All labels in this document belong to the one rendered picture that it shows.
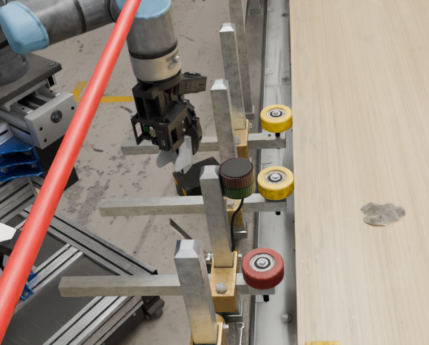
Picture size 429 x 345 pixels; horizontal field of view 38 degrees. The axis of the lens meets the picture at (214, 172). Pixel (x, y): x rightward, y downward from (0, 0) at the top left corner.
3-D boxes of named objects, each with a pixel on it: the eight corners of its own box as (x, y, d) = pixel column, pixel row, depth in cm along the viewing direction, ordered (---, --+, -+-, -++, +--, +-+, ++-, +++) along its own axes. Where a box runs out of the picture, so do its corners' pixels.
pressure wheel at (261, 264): (245, 315, 122) (240, 276, 114) (247, 284, 128) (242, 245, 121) (286, 315, 120) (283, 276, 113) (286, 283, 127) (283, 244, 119)
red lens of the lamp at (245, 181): (219, 189, 108) (218, 179, 106) (221, 168, 112) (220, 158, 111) (253, 188, 107) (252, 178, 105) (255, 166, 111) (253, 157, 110)
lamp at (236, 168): (230, 263, 120) (217, 178, 106) (232, 242, 124) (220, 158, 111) (260, 263, 119) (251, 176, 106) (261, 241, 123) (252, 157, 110)
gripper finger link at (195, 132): (177, 152, 107) (168, 110, 102) (181, 146, 108) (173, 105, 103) (200, 157, 105) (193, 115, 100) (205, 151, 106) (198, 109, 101)
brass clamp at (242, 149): (227, 161, 160) (225, 146, 157) (230, 131, 170) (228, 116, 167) (250, 161, 159) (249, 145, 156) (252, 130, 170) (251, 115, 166)
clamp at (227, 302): (210, 313, 120) (207, 296, 117) (216, 261, 131) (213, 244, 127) (240, 312, 119) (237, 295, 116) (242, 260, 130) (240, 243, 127)
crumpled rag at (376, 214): (359, 225, 122) (359, 216, 121) (360, 202, 127) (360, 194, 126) (406, 228, 120) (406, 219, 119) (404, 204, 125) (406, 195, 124)
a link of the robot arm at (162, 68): (145, 33, 98) (190, 39, 94) (151, 59, 101) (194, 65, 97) (118, 55, 93) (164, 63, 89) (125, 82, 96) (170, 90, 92)
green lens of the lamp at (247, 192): (221, 200, 109) (219, 190, 108) (223, 178, 114) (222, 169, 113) (255, 198, 108) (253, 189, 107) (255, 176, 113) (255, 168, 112)
